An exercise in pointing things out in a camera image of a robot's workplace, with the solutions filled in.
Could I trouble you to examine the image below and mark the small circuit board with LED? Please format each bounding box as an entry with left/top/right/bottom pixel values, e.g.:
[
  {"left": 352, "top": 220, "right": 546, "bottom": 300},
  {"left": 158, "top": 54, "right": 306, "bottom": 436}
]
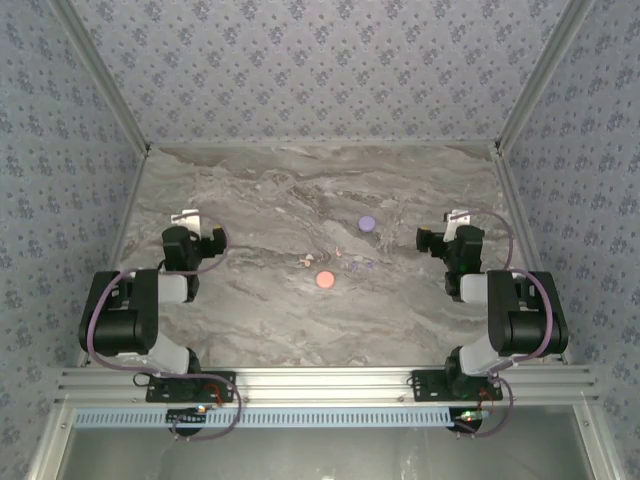
[
  {"left": 451, "top": 406, "right": 487, "bottom": 432},
  {"left": 166, "top": 405, "right": 209, "bottom": 427}
]

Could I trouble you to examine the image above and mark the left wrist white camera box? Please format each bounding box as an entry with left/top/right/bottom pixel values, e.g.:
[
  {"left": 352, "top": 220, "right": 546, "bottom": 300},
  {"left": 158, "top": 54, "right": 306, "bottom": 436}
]
[{"left": 170, "top": 209, "right": 203, "bottom": 237}]

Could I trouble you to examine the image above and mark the aluminium lower frame bar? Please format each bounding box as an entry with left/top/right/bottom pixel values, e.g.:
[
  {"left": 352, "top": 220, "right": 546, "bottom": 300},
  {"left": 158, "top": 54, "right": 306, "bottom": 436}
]
[
  {"left": 27, "top": 402, "right": 77, "bottom": 480},
  {"left": 572, "top": 402, "right": 627, "bottom": 480}
]

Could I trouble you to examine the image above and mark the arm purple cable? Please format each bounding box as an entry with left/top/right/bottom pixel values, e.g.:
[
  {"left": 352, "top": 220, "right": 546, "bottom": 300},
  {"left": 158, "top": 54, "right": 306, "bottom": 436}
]
[
  {"left": 85, "top": 210, "right": 245, "bottom": 443},
  {"left": 449, "top": 209, "right": 555, "bottom": 439}
]

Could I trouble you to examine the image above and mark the aluminium corner post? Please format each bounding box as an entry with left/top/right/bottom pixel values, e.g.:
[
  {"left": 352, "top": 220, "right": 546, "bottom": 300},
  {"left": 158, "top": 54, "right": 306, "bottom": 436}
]
[
  {"left": 493, "top": 0, "right": 597, "bottom": 152},
  {"left": 49, "top": 0, "right": 152, "bottom": 154}
]

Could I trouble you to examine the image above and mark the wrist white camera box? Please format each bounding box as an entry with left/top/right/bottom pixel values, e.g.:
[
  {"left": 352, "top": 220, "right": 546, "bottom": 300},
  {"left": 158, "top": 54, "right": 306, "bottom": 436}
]
[
  {"left": 443, "top": 209, "right": 472, "bottom": 242},
  {"left": 170, "top": 209, "right": 203, "bottom": 237}
]

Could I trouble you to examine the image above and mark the aluminium table side rail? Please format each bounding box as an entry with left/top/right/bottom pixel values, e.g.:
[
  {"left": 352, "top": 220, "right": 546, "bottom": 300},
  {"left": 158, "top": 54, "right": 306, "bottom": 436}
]
[{"left": 491, "top": 144, "right": 572, "bottom": 365}]

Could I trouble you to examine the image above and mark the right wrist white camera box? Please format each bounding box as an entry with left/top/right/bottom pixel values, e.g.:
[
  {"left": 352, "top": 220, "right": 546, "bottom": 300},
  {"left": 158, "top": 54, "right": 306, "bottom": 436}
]
[{"left": 443, "top": 209, "right": 472, "bottom": 242}]

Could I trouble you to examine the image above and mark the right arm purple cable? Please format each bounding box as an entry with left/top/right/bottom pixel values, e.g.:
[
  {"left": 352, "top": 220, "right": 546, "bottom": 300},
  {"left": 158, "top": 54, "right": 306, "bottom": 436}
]
[{"left": 449, "top": 209, "right": 555, "bottom": 439}]

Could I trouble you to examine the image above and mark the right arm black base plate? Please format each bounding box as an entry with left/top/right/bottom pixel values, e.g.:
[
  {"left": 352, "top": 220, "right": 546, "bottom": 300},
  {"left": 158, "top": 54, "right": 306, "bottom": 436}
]
[{"left": 410, "top": 369, "right": 504, "bottom": 404}]

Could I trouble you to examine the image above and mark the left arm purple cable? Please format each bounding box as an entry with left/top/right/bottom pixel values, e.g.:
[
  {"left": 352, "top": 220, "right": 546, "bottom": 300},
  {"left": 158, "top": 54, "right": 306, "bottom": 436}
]
[{"left": 85, "top": 210, "right": 245, "bottom": 443}]

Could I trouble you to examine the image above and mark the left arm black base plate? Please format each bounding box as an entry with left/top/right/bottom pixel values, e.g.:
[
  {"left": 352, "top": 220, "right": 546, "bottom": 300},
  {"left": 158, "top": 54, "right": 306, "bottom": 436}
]
[{"left": 145, "top": 370, "right": 238, "bottom": 404}]

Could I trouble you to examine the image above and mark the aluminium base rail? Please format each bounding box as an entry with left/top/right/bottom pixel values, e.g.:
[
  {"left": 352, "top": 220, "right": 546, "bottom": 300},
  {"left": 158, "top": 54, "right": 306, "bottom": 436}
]
[{"left": 54, "top": 364, "right": 600, "bottom": 404}]

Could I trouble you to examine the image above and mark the light blue slotted cable duct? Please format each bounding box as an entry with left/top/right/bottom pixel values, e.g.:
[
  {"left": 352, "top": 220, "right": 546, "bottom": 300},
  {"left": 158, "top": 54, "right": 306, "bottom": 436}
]
[{"left": 73, "top": 406, "right": 459, "bottom": 429}]

